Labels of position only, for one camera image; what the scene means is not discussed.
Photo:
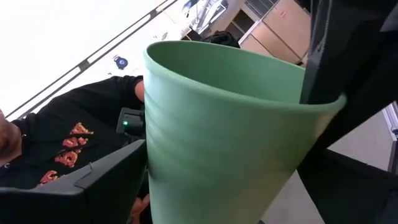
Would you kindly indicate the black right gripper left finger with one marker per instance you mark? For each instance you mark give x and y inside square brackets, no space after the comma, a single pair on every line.
[62,205]

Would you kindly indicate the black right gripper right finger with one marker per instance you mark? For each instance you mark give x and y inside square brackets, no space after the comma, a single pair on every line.
[357,46]

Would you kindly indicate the green cup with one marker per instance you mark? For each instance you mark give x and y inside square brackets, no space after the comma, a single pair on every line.
[224,140]

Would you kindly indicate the person's hand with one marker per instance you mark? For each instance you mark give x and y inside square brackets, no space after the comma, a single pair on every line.
[140,208]
[140,91]

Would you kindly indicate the wooden cabinet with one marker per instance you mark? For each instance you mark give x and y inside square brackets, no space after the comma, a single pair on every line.
[280,28]

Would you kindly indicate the person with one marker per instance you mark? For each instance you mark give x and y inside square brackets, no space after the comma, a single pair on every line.
[62,109]

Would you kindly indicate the black device with green light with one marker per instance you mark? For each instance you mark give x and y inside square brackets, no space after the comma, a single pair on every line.
[132,123]

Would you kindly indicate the black bag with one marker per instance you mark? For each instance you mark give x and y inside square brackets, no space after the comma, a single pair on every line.
[217,37]

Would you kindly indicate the white metal frame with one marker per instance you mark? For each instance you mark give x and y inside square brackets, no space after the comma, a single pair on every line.
[392,124]

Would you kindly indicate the black ceiling dome camera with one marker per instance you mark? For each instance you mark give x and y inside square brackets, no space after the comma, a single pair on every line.
[120,63]

